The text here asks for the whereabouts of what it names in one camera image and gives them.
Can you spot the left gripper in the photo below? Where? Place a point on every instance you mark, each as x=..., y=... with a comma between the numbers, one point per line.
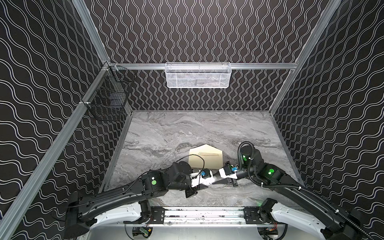
x=191, y=191

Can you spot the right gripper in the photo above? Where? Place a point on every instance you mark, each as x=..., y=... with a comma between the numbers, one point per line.
x=235, y=179

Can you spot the cream envelope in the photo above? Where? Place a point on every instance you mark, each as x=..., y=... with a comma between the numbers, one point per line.
x=206, y=156

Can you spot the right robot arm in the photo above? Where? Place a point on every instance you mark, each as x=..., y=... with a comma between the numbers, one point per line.
x=319, y=218

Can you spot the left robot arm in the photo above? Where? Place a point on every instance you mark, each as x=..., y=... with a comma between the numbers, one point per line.
x=82, y=209

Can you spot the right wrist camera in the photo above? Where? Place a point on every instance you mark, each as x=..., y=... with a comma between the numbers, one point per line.
x=228, y=171

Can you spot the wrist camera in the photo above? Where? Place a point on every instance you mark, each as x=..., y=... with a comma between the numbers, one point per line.
x=204, y=176
x=228, y=171

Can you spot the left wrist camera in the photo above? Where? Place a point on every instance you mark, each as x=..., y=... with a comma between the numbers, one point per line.
x=204, y=176

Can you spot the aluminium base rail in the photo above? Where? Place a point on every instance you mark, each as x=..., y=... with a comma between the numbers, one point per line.
x=195, y=216

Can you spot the white wire mesh basket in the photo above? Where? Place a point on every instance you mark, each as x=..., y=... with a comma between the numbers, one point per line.
x=198, y=75

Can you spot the black wire basket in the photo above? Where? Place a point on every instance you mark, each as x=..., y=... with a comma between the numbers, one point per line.
x=107, y=103

